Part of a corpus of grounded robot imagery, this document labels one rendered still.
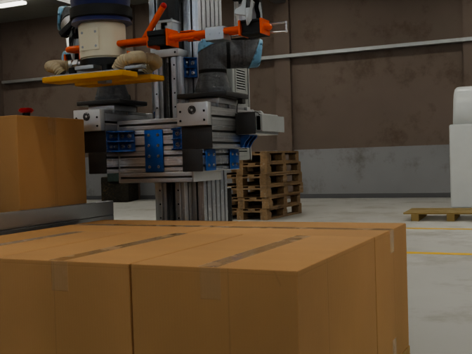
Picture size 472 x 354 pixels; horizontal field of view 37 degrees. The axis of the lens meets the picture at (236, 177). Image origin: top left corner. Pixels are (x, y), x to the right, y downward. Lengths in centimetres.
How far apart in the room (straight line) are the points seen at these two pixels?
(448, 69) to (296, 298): 1131
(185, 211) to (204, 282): 159
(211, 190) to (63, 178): 70
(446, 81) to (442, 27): 92
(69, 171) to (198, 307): 144
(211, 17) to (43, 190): 114
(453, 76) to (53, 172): 1037
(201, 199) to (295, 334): 174
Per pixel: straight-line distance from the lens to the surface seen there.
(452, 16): 1275
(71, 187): 287
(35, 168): 270
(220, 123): 283
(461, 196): 923
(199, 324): 153
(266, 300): 145
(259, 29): 236
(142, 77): 263
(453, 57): 1264
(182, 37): 248
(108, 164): 302
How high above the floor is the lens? 77
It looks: 1 degrees down
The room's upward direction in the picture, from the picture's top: 2 degrees counter-clockwise
